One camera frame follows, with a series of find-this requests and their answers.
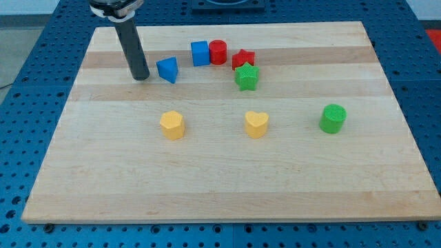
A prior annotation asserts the yellow heart block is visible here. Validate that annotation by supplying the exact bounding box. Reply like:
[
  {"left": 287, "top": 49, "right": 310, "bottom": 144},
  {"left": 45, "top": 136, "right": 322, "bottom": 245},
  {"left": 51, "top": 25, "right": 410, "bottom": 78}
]
[{"left": 245, "top": 111, "right": 269, "bottom": 138}]

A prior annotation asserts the green cylinder block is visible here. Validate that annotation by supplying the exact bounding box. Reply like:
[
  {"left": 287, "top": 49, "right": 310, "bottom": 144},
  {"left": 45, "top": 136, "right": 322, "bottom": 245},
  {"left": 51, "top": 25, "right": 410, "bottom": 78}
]
[{"left": 319, "top": 104, "right": 347, "bottom": 134}]

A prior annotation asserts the wooden board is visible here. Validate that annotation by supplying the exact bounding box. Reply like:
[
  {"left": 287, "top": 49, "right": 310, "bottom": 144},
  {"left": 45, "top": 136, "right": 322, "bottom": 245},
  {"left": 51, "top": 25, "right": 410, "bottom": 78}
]
[{"left": 22, "top": 21, "right": 440, "bottom": 224}]

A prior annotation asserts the yellow hexagon block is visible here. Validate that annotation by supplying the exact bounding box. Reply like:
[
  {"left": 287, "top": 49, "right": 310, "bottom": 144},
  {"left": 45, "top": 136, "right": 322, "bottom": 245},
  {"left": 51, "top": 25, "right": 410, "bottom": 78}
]
[{"left": 160, "top": 110, "right": 185, "bottom": 141}]

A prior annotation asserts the blue cube block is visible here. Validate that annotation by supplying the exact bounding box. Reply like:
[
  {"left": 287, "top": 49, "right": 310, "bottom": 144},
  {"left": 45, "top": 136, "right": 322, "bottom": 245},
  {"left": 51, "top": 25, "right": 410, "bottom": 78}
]
[{"left": 191, "top": 41, "right": 210, "bottom": 66}]

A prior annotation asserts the green star block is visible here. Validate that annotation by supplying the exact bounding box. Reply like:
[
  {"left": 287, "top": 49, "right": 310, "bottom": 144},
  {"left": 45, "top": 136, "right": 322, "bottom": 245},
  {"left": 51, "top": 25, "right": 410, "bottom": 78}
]
[{"left": 235, "top": 62, "right": 260, "bottom": 91}]

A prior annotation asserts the red star block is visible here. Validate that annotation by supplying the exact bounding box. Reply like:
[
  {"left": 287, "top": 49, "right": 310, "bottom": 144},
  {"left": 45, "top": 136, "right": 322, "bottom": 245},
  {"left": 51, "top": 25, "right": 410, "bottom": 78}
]
[{"left": 232, "top": 49, "right": 255, "bottom": 70}]

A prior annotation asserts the red cylinder block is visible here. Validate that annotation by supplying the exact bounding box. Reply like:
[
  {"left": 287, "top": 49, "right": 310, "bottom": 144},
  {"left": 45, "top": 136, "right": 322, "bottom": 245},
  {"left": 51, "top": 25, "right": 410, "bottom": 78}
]
[{"left": 209, "top": 40, "right": 227, "bottom": 65}]

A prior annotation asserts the blue triangle block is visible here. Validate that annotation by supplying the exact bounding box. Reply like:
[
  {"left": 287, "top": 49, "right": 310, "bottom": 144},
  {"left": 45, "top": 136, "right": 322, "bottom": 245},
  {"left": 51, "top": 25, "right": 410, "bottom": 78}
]
[{"left": 156, "top": 57, "right": 178, "bottom": 83}]

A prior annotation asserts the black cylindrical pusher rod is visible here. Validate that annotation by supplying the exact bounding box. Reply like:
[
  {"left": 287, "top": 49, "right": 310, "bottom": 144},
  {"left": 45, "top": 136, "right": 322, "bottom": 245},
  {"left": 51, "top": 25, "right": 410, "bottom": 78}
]
[{"left": 114, "top": 18, "right": 150, "bottom": 81}]

